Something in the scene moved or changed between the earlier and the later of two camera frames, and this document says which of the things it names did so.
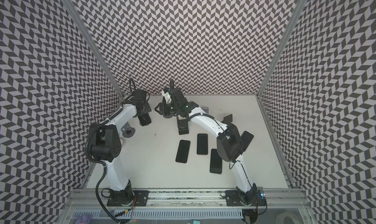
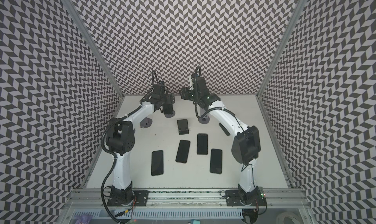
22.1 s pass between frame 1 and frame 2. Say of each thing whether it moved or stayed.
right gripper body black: moved
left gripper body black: moved
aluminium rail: stayed
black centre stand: stayed
